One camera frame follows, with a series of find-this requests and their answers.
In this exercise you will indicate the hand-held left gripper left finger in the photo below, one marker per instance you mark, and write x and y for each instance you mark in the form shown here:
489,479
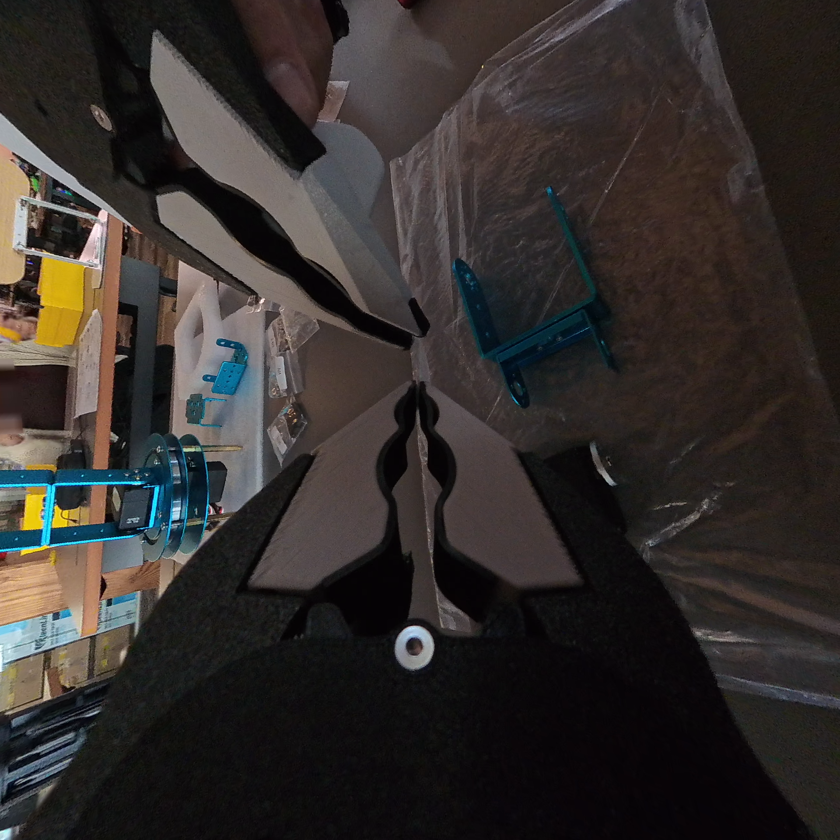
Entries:
328,518

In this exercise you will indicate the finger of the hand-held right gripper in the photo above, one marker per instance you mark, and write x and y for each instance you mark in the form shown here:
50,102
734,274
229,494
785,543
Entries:
216,243
216,131

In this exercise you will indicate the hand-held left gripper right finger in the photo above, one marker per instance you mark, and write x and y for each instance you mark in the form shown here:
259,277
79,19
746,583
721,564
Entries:
499,518

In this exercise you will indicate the blue long-armed U bracket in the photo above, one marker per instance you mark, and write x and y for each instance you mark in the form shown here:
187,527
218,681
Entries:
479,308

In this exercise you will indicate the large clear plastic bag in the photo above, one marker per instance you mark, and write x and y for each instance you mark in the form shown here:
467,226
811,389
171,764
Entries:
656,197

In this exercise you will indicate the blue toy robot arm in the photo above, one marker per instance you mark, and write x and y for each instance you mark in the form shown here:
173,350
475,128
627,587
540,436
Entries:
170,485

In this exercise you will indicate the grey desk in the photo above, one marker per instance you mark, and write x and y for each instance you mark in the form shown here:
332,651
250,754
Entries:
394,79

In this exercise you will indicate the person's right hand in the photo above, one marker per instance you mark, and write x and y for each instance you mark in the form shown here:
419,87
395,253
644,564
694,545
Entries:
289,59

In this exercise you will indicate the white foam block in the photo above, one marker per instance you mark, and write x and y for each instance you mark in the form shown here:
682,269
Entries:
190,328

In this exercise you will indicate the grey side table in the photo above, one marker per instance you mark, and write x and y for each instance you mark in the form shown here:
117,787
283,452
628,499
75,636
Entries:
144,308

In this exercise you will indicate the pile of small hardware bags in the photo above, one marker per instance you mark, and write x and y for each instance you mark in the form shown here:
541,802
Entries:
289,426

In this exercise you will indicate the white foam sheet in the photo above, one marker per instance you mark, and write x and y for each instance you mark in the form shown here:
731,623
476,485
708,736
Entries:
253,394

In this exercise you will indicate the yellow storage bin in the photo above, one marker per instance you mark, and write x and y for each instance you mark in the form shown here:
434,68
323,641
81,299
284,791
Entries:
65,302

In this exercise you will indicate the blue short U bracket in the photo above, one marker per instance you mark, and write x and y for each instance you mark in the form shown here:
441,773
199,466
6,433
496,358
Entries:
229,377

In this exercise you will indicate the blue perforated bracket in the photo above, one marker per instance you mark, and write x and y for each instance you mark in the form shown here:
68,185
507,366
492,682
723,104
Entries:
197,407

